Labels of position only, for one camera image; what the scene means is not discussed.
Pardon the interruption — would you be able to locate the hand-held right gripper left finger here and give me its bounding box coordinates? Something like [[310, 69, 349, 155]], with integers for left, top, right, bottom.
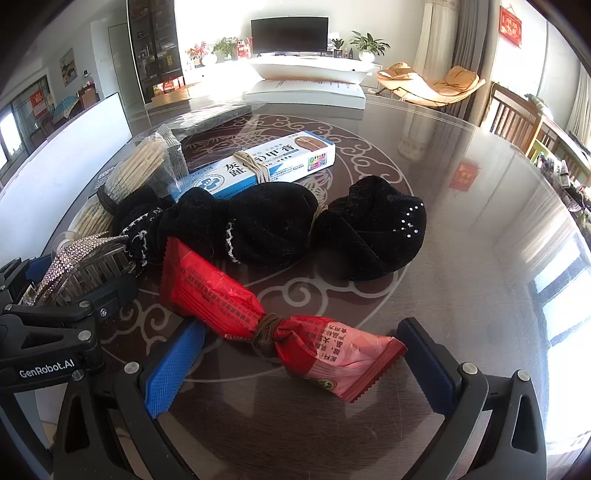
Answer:
[[53, 318, 206, 480]]

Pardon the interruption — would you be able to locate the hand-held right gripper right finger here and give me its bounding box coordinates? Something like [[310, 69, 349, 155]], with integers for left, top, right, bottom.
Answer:
[[396, 318, 548, 480]]

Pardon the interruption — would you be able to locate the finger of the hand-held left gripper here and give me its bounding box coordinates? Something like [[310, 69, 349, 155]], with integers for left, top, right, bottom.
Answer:
[[0, 256, 56, 305], [0, 277, 139, 344]]

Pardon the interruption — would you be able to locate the rhinestone hair claw clip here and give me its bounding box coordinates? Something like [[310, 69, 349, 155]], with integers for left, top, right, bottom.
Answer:
[[34, 233, 139, 308]]

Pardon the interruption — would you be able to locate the red snack packet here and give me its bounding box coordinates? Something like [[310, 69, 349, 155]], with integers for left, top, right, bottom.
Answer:
[[159, 236, 408, 404]]

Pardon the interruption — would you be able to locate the bagged wooden sticks bundle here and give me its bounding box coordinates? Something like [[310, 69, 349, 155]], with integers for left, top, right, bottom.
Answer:
[[71, 130, 188, 241]]

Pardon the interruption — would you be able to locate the black cloth bundle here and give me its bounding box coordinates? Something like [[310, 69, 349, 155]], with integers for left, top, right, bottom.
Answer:
[[113, 175, 428, 282]]

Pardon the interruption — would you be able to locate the white board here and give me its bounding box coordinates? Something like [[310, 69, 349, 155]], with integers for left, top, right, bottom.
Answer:
[[0, 92, 134, 268]]

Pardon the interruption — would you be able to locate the blue patterned cloth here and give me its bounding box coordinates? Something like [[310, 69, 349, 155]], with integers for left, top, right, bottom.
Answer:
[[53, 95, 84, 123]]

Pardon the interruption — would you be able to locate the dark flat packet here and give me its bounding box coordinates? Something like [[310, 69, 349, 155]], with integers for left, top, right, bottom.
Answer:
[[175, 102, 252, 139]]

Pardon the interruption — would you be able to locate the blue and white box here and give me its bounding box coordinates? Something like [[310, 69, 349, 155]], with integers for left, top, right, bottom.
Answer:
[[173, 130, 337, 204]]

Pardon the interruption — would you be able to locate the white television stand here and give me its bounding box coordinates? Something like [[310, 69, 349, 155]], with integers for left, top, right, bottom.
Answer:
[[182, 55, 384, 93]]

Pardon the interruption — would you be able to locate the cluttered wooden side table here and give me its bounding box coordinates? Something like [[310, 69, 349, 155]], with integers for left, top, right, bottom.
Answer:
[[526, 92, 591, 213]]

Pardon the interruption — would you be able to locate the dark display cabinet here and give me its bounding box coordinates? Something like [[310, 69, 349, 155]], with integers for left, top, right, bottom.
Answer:
[[127, 0, 185, 104]]

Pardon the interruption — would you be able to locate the wooden chair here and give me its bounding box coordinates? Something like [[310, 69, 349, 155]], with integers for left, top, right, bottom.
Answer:
[[480, 82, 543, 155]]

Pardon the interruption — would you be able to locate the leafy potted plant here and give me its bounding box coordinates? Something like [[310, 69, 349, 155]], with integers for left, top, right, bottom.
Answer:
[[212, 37, 238, 61]]

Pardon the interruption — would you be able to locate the white open book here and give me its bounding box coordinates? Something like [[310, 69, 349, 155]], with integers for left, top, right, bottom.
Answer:
[[244, 76, 368, 110]]

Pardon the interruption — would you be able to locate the orange lounge chair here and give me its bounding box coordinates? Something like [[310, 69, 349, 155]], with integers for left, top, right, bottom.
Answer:
[[376, 61, 486, 108]]

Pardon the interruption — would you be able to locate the black television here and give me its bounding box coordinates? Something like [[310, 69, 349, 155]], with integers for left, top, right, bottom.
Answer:
[[250, 17, 329, 55]]

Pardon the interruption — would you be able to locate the grey curtain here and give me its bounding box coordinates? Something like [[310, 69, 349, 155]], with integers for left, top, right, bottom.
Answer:
[[445, 0, 502, 121]]

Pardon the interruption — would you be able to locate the large potted green plant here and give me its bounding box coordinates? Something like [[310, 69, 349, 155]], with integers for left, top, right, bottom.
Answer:
[[349, 31, 391, 62]]

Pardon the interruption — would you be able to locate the white curtain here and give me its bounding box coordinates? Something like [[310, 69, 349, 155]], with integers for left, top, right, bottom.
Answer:
[[412, 0, 458, 84]]

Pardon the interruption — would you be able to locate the framed wall picture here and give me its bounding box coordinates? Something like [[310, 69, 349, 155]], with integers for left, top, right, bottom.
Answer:
[[59, 47, 77, 86]]

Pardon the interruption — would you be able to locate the red wall hanging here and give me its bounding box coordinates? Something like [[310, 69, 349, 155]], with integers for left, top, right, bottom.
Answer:
[[499, 6, 523, 48]]

